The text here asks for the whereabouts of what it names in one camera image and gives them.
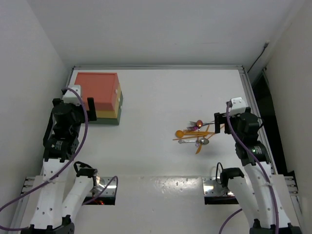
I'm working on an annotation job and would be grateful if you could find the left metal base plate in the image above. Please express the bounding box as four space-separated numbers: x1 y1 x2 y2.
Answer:
86 176 118 197

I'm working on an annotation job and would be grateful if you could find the orange plastic spoon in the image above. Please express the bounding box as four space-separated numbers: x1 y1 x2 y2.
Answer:
175 130 210 138

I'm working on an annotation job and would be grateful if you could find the black wall cable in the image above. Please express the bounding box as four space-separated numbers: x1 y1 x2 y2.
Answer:
247 40 270 74

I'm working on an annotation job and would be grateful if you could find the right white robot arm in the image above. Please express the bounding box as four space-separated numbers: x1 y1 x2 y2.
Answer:
214 100 302 234

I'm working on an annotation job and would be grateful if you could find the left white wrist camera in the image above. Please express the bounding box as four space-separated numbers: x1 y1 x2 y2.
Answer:
62 85 82 106

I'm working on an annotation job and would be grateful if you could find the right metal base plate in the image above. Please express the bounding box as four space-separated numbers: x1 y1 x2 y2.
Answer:
202 176 234 197

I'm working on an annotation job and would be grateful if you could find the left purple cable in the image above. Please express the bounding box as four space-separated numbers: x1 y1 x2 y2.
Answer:
0 87 118 231

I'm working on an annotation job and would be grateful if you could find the metal base plate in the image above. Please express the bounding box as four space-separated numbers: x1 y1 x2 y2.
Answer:
202 176 234 197
86 176 118 197

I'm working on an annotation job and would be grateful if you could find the silver metal fork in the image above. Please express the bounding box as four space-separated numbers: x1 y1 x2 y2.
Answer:
189 120 215 128

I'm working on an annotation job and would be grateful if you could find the pink metallic fork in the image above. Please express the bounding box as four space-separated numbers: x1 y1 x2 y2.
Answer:
186 126 198 131

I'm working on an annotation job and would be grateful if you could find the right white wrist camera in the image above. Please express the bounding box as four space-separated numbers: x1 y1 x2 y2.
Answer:
229 97 247 116

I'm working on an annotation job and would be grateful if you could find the orange plastic knife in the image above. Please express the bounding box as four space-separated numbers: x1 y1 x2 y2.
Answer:
196 135 210 154

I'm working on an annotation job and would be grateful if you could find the silver metal spoon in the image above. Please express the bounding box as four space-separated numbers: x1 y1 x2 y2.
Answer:
178 137 209 145

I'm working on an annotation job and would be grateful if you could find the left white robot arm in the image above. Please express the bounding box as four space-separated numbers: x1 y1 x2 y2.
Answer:
23 98 98 234

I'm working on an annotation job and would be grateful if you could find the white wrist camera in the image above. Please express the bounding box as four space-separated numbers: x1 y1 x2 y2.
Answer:
229 97 247 116
62 85 82 106

